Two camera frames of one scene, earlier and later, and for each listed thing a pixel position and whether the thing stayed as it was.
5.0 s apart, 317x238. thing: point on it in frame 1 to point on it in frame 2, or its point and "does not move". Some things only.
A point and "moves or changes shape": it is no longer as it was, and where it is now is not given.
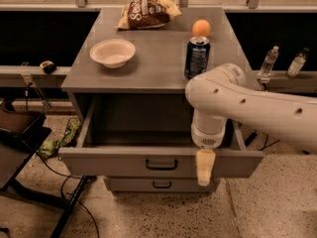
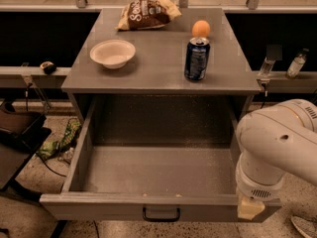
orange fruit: [201, 28] does not move
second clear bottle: [297, 64] does not move
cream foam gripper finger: [205, 159] to [248, 208]
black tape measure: [49, 66] does not move
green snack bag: [48, 149] does not move
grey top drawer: [149, 136] moves or changes shape
